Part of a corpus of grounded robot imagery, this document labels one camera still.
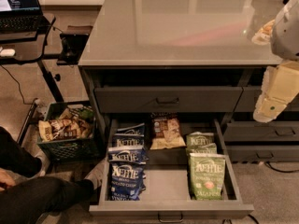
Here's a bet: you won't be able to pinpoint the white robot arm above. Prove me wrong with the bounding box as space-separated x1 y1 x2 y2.
251 0 299 123

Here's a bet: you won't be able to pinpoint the person's legs in black trousers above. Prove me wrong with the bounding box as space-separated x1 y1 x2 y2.
0 127 106 224

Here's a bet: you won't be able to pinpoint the right grey drawers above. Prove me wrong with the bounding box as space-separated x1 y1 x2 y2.
222 86 299 162

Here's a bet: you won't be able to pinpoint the white computer mouse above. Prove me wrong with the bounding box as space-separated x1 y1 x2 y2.
0 49 16 57

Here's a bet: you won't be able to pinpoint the front green Kettle chip bag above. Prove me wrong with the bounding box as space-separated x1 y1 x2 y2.
189 153 225 200

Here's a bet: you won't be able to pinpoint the dark plastic crate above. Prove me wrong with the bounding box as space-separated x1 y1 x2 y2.
37 101 99 162

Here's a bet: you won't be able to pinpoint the rear green Kettle chip bag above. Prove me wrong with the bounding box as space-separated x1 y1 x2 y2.
186 132 217 154

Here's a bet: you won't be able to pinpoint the rear blue Kettle chip bag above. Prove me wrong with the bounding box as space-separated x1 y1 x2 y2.
117 123 145 135

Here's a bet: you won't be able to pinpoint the black cable on floor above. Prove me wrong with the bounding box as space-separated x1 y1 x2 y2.
0 63 38 105

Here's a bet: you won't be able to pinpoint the brown chip bag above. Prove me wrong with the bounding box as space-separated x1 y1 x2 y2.
150 113 185 150

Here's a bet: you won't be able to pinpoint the black device on desk shelf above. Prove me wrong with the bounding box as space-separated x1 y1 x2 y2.
57 25 93 65

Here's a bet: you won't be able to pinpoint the grey top drawer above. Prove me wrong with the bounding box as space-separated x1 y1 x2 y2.
94 86 242 113

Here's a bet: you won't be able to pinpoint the open grey middle drawer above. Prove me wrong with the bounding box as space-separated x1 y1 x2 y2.
89 118 255 220

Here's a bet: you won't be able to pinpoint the black side desk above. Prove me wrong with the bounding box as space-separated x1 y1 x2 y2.
0 13 64 102

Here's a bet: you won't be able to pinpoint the green kettle chip bag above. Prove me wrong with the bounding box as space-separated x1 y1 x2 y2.
186 132 217 154
189 153 225 200

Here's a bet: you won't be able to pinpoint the open laptop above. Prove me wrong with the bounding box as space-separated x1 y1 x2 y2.
0 0 43 34

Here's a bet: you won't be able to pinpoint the person's hand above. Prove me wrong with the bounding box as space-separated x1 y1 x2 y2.
0 169 16 190

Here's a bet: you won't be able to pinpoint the snack bags in crate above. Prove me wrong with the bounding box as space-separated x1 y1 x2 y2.
38 107 93 142

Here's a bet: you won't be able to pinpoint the grey cabinet with glossy counter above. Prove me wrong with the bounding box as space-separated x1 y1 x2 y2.
78 0 299 163

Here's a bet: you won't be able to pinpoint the front blue Kettle chip bag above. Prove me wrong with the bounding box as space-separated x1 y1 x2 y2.
110 162 145 201

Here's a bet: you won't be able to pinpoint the blue kettle chip bag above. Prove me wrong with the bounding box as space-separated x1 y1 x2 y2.
108 146 148 164
117 123 145 135
110 162 145 201
112 134 144 147

